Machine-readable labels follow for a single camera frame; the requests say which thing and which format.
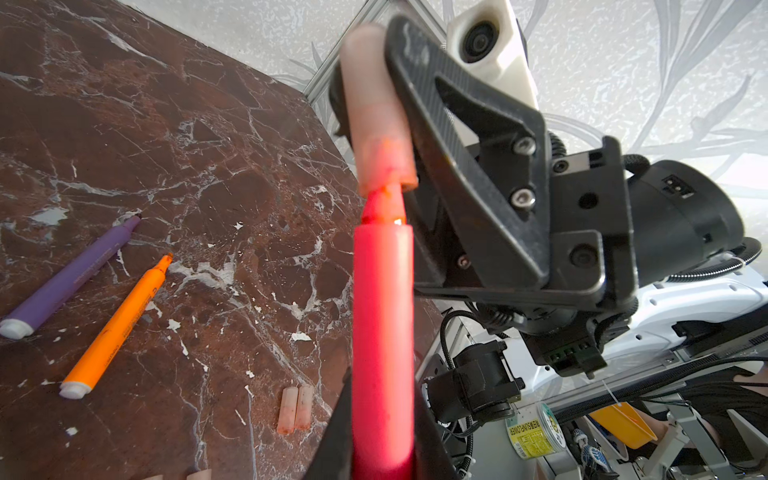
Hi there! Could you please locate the orange marker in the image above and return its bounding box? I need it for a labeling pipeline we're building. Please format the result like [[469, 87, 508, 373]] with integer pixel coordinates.
[[59, 254, 173, 400]]

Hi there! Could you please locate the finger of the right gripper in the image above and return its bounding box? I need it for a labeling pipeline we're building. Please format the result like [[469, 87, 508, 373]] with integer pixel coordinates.
[[328, 77, 351, 138]]

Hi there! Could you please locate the purple marker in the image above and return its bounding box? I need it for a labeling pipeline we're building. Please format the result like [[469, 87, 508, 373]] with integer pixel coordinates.
[[1, 215, 142, 340]]

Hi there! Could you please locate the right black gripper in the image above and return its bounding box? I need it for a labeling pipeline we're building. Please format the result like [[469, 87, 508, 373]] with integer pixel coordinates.
[[385, 16, 639, 377]]

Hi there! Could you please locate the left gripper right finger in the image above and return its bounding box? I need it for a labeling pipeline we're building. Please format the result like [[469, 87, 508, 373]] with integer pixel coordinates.
[[412, 383, 458, 480]]

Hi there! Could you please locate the translucent pen cap five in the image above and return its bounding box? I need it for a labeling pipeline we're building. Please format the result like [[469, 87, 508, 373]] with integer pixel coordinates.
[[294, 384, 315, 431]]

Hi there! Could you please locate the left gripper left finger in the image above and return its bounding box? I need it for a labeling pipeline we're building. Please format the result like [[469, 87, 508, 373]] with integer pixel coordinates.
[[303, 368, 353, 480]]

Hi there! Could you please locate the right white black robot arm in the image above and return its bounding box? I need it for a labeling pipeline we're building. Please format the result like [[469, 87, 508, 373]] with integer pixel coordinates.
[[329, 9, 760, 377]]

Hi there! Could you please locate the translucent pen cap six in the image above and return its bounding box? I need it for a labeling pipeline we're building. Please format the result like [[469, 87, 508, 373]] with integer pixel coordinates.
[[340, 23, 418, 197]]

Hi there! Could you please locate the pink marker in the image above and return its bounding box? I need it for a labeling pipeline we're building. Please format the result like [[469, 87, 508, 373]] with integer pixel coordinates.
[[351, 184, 414, 479]]

